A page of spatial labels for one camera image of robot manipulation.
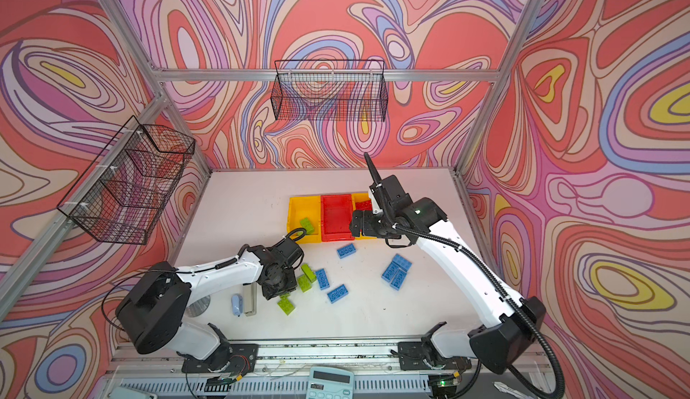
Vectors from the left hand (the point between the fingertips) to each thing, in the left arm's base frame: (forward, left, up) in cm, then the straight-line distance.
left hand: (295, 288), depth 87 cm
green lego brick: (+23, -2, +2) cm, 23 cm away
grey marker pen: (-5, +13, +4) cm, 14 cm away
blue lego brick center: (+2, -9, +2) cm, 9 cm away
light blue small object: (-6, +17, +3) cm, 18 cm away
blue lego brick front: (-2, -14, 0) cm, 14 cm away
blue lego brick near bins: (+13, -17, +1) cm, 21 cm away
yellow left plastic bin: (+31, -1, +3) cm, 31 cm away
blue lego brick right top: (+8, -36, +2) cm, 37 cm away
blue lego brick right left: (+5, -31, +2) cm, 32 cm away
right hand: (+7, -23, +23) cm, 33 cm away
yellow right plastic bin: (+32, -21, +7) cm, 39 cm away
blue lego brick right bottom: (+3, -34, +1) cm, 34 cm away
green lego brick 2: (+4, -5, +3) cm, 7 cm away
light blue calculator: (-26, -12, +3) cm, 29 cm away
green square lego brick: (+1, -3, +2) cm, 3 cm away
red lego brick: (+29, -23, +6) cm, 38 cm away
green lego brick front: (-5, +2, +1) cm, 6 cm away
